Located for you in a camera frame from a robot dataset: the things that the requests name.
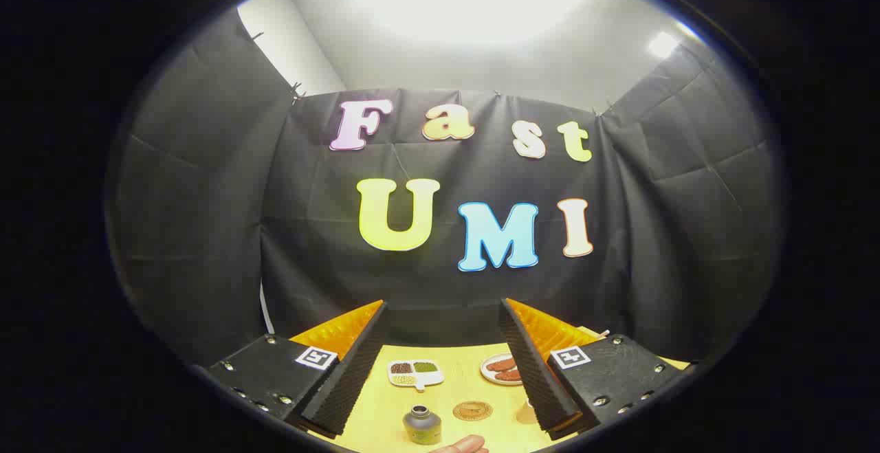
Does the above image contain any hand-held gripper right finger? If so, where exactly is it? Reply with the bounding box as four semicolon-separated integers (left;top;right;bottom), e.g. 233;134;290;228
498;298;690;440

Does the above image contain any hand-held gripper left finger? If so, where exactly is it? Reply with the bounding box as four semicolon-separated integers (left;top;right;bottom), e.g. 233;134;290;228
206;300;389;439

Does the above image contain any round cork coaster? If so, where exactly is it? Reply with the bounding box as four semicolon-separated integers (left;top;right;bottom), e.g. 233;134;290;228
452;400;493;421

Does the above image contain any silver bottle with green label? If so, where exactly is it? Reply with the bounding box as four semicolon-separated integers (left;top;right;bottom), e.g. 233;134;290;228
402;404;442;446

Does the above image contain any white round plate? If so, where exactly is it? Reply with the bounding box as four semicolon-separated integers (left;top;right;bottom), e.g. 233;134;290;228
480;353;525;386

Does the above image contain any white divided dish with beans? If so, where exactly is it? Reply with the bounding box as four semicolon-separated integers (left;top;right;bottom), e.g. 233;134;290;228
387;360;445;392

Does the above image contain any wooden table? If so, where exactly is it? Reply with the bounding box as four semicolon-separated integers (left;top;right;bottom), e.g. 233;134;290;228
306;326;692;453

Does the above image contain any black backdrop cloth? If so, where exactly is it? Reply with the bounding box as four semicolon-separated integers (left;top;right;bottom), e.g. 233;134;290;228
110;10;784;371

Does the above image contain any ceiling light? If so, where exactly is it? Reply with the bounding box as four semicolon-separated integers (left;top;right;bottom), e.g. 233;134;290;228
646;30;681;60

